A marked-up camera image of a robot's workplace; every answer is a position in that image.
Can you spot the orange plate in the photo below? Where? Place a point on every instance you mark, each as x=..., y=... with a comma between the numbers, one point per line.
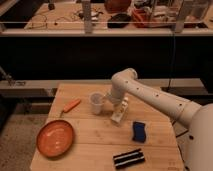
x=55, y=138

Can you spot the black bowl on bench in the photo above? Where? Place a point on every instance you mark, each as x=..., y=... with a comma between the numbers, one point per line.
x=119, y=20

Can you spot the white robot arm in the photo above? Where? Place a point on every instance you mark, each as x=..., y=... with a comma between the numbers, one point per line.
x=198, y=119

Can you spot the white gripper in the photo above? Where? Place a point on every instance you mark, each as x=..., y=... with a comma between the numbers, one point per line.
x=114, y=101

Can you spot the white tube bottle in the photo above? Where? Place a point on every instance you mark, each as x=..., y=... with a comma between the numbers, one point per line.
x=120, y=110

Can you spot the orange container on bench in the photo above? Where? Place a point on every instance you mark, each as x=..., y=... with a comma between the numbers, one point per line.
x=114, y=6

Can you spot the translucent white cup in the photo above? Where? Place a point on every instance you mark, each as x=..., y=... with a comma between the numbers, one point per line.
x=96, y=100

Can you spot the black white striped block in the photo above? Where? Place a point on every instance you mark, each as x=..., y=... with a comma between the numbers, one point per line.
x=129, y=158

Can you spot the red tray on bench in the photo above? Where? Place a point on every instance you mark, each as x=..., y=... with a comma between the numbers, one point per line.
x=143, y=20

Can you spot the grey metal post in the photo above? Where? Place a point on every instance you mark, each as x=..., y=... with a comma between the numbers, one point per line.
x=86, y=7

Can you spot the blue sponge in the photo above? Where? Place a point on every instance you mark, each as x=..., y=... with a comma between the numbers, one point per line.
x=139, y=133

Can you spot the orange handled knife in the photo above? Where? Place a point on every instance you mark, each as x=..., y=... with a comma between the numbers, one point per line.
x=70, y=106

